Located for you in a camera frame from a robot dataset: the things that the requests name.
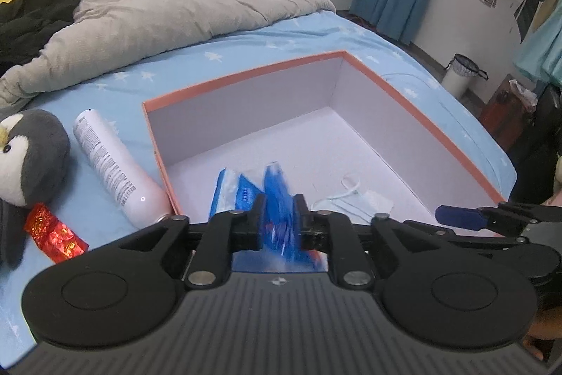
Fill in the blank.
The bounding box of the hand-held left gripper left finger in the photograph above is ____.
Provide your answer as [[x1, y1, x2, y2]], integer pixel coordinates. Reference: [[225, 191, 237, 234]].
[[118, 194, 268, 290]]

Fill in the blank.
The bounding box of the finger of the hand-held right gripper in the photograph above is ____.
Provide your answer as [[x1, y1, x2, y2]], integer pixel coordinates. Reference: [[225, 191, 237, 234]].
[[436, 201, 562, 245]]

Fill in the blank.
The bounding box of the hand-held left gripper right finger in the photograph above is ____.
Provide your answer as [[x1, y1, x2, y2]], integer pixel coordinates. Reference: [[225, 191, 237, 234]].
[[293, 194, 453, 289]]

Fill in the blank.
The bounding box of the blue plastic packet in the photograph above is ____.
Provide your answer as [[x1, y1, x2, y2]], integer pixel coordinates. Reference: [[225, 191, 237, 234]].
[[233, 161, 330, 274]]

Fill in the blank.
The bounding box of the pink cardboard box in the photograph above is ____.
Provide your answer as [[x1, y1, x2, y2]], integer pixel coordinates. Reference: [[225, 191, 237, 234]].
[[141, 50, 508, 238]]

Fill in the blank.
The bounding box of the person's right hand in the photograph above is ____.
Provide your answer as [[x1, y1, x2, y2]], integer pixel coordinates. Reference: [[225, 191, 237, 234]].
[[524, 305, 562, 362]]

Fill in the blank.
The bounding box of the light blue tissue pack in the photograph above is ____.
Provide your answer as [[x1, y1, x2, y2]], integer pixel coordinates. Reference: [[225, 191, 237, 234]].
[[208, 168, 268, 223]]

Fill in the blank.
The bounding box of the blue face mask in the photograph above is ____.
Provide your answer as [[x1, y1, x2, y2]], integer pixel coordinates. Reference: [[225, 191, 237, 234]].
[[314, 173, 396, 227]]

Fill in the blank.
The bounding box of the red container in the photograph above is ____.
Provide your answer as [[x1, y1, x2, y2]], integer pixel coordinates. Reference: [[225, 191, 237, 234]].
[[481, 80, 539, 153]]

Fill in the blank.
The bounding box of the white trash bin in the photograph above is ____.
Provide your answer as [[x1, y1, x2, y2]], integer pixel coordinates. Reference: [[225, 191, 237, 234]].
[[440, 53, 489, 99]]

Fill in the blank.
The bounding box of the white spray bottle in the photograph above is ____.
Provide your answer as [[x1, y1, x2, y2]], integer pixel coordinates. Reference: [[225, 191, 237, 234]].
[[72, 109, 173, 230]]

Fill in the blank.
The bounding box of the blue printed bedsheet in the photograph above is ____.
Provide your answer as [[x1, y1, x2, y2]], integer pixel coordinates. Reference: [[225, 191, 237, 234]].
[[0, 10, 519, 362]]

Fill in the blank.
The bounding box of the teal hanging garment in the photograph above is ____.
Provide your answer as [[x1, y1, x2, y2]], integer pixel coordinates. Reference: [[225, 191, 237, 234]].
[[514, 1, 562, 84]]

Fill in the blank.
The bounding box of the red foil snack packet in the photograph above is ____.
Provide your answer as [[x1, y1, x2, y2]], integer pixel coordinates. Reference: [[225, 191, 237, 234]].
[[24, 203, 90, 264]]

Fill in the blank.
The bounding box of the grey duvet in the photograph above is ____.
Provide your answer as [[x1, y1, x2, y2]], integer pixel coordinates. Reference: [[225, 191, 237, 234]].
[[0, 0, 337, 108]]

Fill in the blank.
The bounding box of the grey penguin plush toy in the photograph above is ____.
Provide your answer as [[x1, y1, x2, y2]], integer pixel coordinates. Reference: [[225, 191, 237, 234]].
[[0, 108, 72, 269]]

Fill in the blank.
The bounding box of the black jacket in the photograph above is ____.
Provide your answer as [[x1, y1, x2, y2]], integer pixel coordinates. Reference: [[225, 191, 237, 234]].
[[0, 0, 84, 71]]

